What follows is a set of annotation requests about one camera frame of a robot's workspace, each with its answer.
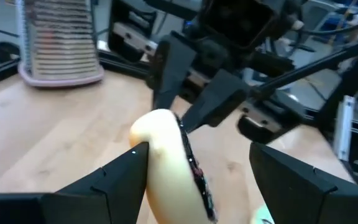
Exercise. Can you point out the black diagonal frame brace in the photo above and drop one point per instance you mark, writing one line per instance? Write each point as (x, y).
(322, 63)

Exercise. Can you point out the chocolate frosted toy doughnut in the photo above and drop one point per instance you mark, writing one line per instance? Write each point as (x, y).
(169, 174)

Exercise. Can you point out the silver aluminium bracket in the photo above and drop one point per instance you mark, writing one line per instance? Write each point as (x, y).
(344, 127)

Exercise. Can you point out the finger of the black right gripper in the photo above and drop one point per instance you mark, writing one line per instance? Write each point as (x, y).
(174, 68)
(219, 99)

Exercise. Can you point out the mint frosted toy doughnut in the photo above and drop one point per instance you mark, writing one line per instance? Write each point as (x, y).
(259, 217)

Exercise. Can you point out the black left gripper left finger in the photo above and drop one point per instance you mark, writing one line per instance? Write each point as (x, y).
(73, 202)

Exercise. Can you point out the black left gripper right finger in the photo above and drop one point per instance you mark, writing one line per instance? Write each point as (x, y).
(306, 196)

